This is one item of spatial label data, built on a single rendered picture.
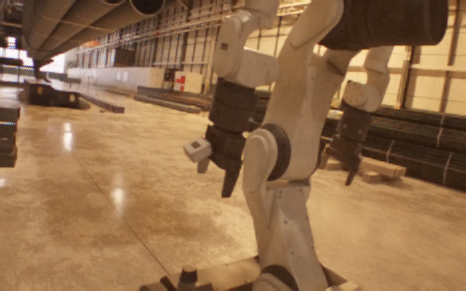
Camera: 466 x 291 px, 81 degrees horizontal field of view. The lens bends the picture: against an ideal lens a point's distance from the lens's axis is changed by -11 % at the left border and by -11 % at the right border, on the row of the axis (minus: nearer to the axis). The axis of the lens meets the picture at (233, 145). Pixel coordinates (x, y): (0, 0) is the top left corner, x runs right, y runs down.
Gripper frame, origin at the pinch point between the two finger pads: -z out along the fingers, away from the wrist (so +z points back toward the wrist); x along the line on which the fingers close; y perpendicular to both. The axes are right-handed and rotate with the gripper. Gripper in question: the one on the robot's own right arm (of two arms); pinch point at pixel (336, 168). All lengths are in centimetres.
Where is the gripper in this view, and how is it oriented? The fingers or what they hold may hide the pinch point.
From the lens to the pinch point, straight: 96.6
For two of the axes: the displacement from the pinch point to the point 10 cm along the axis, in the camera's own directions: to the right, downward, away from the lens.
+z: 2.6, -9.2, -3.0
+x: -5.3, -4.0, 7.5
